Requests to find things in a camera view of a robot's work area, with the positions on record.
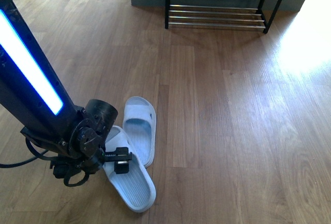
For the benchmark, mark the light blue slipper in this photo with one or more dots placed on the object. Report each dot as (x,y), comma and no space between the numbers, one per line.
(140,125)
(136,187)

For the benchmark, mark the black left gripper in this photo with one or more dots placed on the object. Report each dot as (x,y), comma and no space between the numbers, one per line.
(65,167)

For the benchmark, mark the black robot arm blue light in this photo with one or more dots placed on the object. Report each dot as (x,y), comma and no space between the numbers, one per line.
(70,137)

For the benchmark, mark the black metal shoe rack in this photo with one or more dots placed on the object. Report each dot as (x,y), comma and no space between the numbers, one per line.
(256,15)

